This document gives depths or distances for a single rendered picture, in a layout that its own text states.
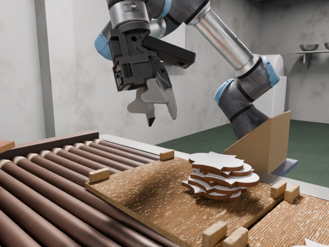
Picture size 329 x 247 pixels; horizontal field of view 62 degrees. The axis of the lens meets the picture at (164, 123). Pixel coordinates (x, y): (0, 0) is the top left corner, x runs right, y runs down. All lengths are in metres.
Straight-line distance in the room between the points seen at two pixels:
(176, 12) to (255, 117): 0.49
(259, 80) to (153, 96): 0.67
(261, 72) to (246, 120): 0.19
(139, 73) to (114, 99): 3.40
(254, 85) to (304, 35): 6.58
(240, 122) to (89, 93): 2.80
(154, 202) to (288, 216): 0.29
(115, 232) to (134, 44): 0.38
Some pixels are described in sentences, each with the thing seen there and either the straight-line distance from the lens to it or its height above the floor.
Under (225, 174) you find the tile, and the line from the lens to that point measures 0.65.
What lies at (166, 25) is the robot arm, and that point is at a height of 1.39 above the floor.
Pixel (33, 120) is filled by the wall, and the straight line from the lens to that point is 3.36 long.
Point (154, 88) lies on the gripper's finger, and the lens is 0.50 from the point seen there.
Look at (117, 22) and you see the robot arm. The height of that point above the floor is 1.33.
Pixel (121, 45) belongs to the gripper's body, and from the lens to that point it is 0.55.
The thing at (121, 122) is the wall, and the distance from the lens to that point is 4.04.
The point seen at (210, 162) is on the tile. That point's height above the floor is 1.02.
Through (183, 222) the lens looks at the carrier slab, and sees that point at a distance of 0.58.
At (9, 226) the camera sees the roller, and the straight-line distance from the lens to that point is 0.68.
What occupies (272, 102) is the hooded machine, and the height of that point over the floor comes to 0.55.
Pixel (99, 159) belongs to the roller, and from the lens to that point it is 1.04.
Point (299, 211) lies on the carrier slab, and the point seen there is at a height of 0.94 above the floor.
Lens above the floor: 1.24
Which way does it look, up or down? 11 degrees down
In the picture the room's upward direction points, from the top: straight up
